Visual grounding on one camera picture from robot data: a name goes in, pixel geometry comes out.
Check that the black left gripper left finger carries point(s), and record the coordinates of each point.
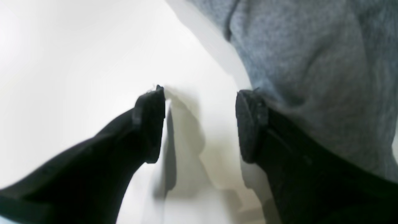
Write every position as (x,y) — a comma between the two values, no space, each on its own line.
(86,184)

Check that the grey t-shirt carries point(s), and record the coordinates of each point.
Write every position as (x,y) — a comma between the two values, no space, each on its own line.
(330,66)

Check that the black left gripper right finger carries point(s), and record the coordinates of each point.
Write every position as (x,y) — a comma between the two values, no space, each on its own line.
(309,184)

